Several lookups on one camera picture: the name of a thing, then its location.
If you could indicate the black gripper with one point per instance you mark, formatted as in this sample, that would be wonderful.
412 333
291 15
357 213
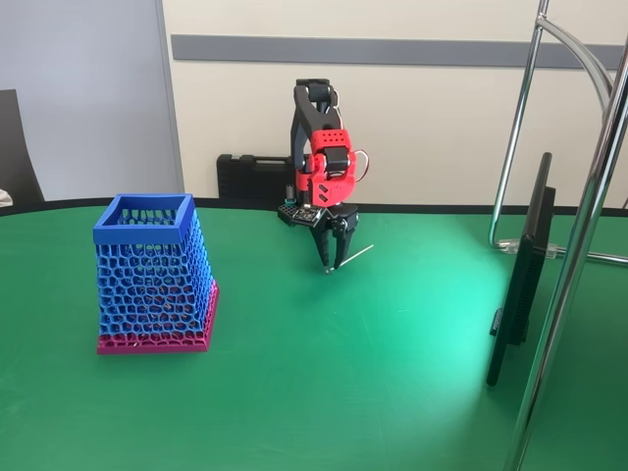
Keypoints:
339 222

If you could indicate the thin white stick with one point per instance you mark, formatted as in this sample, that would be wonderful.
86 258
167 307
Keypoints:
355 254

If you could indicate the person's bare forearm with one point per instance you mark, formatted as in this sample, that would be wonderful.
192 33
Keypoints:
4 197

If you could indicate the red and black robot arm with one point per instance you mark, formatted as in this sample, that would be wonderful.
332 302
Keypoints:
333 140

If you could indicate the blue and pink lattice basket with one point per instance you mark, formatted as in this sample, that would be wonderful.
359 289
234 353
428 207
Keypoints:
142 233

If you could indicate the black plastic tool case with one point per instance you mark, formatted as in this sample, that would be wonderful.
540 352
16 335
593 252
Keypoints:
245 177

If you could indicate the green table cloth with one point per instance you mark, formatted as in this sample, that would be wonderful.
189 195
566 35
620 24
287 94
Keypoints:
343 373

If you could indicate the clear plastic clip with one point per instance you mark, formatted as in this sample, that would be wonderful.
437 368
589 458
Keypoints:
509 245

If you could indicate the black monitor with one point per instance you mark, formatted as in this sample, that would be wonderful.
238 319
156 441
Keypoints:
525 284

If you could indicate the thick chrome pole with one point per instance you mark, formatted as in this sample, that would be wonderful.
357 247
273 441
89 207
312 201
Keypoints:
562 294

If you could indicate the black chair back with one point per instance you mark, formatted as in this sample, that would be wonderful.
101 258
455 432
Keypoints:
19 147

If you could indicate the small black camera module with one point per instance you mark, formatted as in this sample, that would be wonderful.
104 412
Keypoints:
308 215

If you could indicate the grey wall rail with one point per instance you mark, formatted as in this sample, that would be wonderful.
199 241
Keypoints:
392 50

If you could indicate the thin chrome tube frame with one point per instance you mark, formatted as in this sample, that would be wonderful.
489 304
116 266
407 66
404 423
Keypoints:
516 122

